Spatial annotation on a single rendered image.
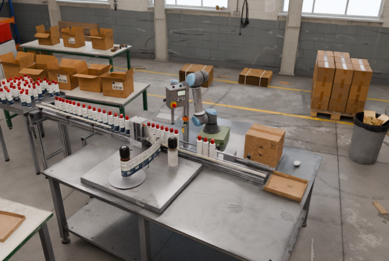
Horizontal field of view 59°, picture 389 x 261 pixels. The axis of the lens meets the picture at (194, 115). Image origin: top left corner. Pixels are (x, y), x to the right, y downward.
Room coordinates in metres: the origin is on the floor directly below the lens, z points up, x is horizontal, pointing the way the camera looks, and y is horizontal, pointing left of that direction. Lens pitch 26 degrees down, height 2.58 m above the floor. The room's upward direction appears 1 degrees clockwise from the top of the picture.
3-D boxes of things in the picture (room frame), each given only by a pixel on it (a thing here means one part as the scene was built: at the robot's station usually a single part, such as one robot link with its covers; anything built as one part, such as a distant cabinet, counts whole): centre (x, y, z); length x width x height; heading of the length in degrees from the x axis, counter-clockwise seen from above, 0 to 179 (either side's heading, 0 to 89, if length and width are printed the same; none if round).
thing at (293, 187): (2.30, -0.76, 0.85); 0.30 x 0.26 x 0.04; 61
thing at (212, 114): (3.15, -0.16, 1.07); 0.13 x 0.12 x 0.14; 123
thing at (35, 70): (4.84, 2.30, 0.97); 0.44 x 0.38 x 0.37; 166
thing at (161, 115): (3.33, 0.29, 0.97); 0.27 x 0.20 x 0.05; 71
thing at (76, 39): (7.01, 2.51, 0.97); 0.42 x 0.39 x 0.37; 159
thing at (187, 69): (7.06, -0.04, 0.16); 0.65 x 0.54 x 0.32; 76
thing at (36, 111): (3.61, 1.88, 0.71); 0.15 x 0.12 x 0.34; 151
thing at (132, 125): (2.91, 0.53, 1.01); 0.14 x 0.13 x 0.26; 61
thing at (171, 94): (2.91, 0.17, 1.38); 0.17 x 0.10 x 0.19; 116
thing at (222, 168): (2.78, 0.11, 0.85); 1.65 x 0.11 x 0.05; 61
